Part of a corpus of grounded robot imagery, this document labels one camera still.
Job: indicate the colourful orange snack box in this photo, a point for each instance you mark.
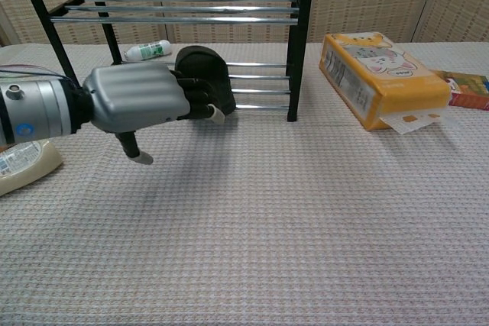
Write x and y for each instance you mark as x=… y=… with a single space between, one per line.
x=470 y=97

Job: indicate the small white green bottle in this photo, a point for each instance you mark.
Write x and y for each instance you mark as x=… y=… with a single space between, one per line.
x=149 y=51

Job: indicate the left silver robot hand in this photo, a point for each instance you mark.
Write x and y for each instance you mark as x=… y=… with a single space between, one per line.
x=130 y=97

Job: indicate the black metal shoe rack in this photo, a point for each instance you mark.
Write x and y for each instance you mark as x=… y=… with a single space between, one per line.
x=300 y=55

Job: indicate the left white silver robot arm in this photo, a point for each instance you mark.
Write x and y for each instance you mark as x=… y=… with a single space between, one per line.
x=38 y=108

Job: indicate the pink checked tablecloth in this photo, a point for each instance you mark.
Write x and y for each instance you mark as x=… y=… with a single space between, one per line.
x=244 y=265

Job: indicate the yellow cat tissue pack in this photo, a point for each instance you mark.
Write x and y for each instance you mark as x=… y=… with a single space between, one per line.
x=401 y=89

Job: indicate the cream squeeze sauce bottle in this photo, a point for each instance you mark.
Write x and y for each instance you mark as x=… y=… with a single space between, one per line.
x=34 y=167

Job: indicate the black rubber slipper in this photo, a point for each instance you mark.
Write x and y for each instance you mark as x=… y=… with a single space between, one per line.
x=202 y=64

